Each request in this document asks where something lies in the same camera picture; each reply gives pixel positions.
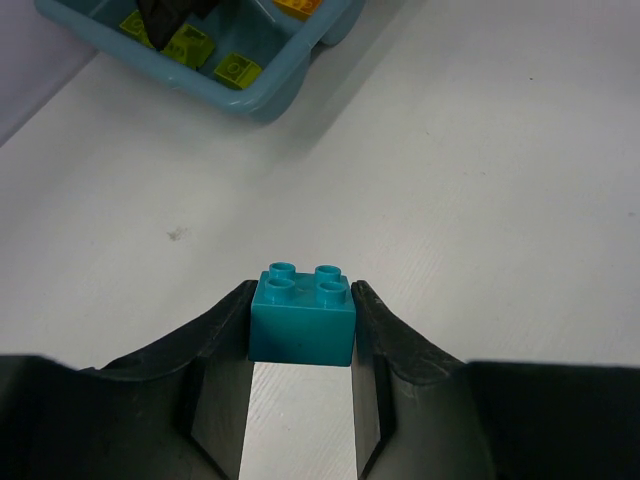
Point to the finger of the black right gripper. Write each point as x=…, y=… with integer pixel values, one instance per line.
x=163, y=18

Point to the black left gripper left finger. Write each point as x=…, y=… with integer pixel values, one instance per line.
x=174, y=409

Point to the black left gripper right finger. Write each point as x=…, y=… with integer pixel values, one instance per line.
x=420, y=413

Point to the lime green curved lego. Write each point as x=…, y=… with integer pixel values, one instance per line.
x=190, y=47

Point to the yellow black striped lego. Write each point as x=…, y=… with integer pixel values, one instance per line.
x=300, y=10

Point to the light blue lego brick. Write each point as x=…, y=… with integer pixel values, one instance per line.
x=302, y=318

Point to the lime green small lego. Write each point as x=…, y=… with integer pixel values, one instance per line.
x=133, y=26

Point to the lime green sloped lego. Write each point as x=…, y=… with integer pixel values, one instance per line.
x=237, y=72

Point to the teal divided plastic tray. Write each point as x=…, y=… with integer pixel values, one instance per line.
x=282, y=46

